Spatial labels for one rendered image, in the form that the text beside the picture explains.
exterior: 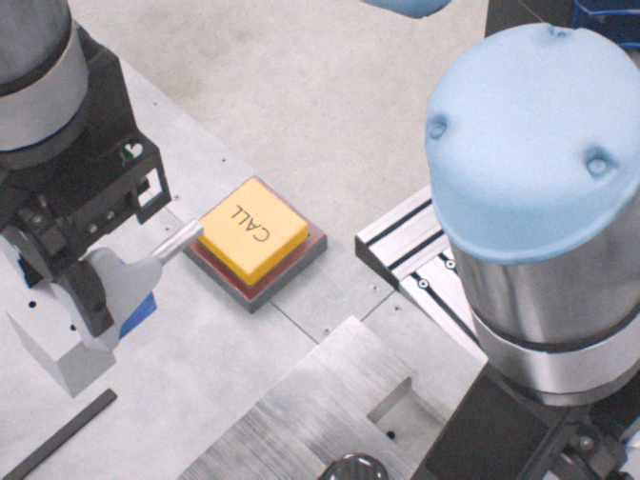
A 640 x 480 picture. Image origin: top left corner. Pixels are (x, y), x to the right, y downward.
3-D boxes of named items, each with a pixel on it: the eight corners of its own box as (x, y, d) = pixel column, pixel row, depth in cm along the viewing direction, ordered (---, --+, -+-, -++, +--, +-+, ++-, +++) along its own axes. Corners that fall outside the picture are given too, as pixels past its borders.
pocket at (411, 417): (413, 392, 83) (415, 369, 80) (474, 446, 81) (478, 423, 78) (366, 439, 82) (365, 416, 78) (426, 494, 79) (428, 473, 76)
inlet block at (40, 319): (178, 223, 85) (168, 178, 80) (229, 269, 83) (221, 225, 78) (24, 349, 80) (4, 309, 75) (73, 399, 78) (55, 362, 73)
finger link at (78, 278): (130, 335, 70) (77, 233, 64) (110, 352, 70) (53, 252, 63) (83, 293, 73) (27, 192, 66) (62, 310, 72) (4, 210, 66)
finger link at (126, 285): (197, 323, 76) (151, 224, 69) (122, 388, 74) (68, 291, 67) (166, 298, 78) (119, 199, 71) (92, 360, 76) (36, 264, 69)
